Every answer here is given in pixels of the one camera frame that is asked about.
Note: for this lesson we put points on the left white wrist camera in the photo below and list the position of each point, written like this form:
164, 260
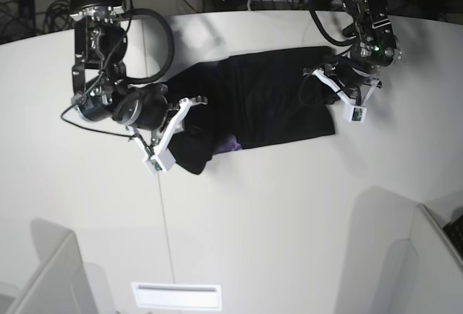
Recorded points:
352, 113

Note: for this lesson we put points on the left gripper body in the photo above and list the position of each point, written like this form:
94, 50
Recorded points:
348, 75

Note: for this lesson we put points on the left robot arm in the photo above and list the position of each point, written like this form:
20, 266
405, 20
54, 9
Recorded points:
369, 45

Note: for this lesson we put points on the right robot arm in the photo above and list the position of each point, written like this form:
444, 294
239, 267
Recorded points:
102, 89

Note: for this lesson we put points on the white partition panel right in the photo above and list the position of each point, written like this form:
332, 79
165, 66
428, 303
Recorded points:
438, 286

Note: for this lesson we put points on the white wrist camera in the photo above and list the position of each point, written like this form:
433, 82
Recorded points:
352, 113
160, 162

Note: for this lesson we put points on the white partition panel left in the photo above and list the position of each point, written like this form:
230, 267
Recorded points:
58, 285

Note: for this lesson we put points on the black T-shirt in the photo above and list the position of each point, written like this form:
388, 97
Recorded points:
254, 100

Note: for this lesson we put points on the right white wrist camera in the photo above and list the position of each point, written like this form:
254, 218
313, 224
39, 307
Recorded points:
160, 162

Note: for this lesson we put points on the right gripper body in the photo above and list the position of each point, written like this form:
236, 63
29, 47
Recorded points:
146, 112

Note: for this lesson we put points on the white partition panel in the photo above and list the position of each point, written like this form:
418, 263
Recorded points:
58, 285
438, 286

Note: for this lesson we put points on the black keyboard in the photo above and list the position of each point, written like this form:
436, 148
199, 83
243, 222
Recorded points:
454, 231

